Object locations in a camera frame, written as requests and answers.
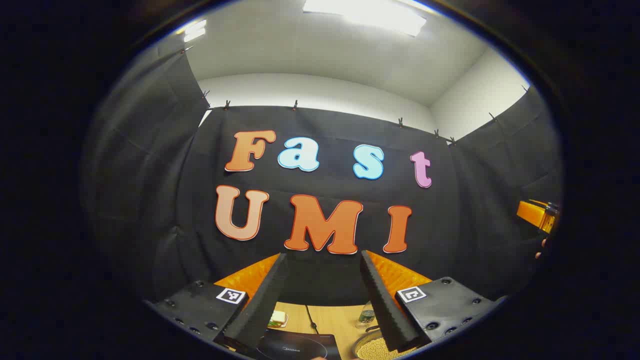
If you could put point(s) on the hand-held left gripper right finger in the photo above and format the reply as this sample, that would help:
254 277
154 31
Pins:
387 315

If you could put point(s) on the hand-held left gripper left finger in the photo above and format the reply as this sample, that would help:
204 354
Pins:
262 305

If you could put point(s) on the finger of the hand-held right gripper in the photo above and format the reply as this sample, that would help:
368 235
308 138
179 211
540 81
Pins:
532 212

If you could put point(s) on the pile of soybeans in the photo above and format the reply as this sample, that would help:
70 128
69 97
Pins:
372 351

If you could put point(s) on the stainless steel pot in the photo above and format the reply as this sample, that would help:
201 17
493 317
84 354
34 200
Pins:
361 345

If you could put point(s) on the black induction cooktop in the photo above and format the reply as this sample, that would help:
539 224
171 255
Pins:
300 346

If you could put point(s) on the sandwich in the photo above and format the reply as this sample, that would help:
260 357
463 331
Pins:
277 317

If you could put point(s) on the clear plastic water bottle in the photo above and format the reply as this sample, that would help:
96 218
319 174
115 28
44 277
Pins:
366 316

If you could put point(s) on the row of black cloth clips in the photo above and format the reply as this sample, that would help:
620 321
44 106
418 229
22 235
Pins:
295 105

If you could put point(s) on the ceiling light panel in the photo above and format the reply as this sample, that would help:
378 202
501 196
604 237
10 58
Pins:
194 31
370 14

